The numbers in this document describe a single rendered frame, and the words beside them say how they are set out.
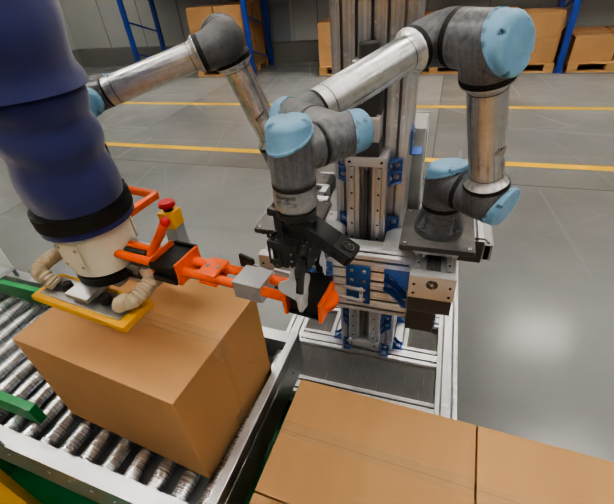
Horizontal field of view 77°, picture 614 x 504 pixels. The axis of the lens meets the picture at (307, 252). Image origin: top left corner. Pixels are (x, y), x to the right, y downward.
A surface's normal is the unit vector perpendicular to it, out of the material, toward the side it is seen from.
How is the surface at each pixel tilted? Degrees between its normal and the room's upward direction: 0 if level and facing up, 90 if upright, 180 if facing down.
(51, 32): 94
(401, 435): 0
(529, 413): 0
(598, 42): 90
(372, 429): 0
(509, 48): 83
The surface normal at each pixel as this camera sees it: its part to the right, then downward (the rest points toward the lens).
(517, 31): 0.54, 0.38
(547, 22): -0.33, 0.59
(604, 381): -0.08, -0.80
